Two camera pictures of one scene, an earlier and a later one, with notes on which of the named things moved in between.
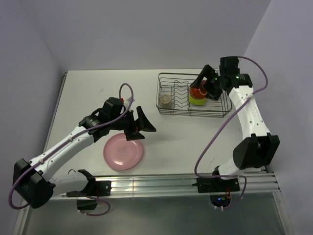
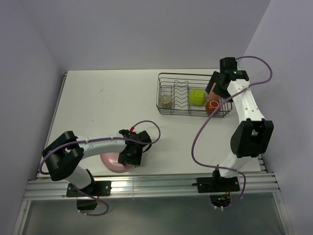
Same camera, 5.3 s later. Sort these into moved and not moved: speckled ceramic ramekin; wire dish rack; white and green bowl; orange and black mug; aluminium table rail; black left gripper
Moved: orange and black mug; black left gripper
Not moved: speckled ceramic ramekin; wire dish rack; aluminium table rail; white and green bowl
